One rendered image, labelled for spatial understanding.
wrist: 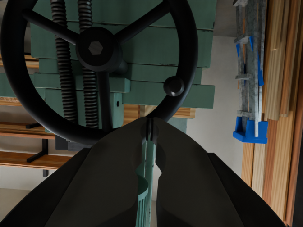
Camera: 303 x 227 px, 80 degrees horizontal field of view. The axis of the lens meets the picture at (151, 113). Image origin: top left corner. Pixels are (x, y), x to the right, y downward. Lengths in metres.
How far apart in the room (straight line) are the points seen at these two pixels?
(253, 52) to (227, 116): 1.90
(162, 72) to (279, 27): 1.44
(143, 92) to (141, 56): 0.09
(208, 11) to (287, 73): 1.32
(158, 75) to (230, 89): 2.65
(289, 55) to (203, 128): 1.67
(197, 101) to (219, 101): 2.56
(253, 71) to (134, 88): 0.94
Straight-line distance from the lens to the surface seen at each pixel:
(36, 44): 0.54
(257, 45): 1.34
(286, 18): 1.87
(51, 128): 0.31
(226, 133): 3.13
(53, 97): 0.41
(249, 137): 1.32
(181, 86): 0.22
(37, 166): 3.10
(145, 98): 0.46
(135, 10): 0.49
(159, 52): 0.47
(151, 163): 0.87
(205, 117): 2.99
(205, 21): 0.50
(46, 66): 0.53
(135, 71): 0.46
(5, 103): 0.78
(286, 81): 1.76
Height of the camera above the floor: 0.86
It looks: 7 degrees up
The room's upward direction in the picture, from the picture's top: 177 degrees counter-clockwise
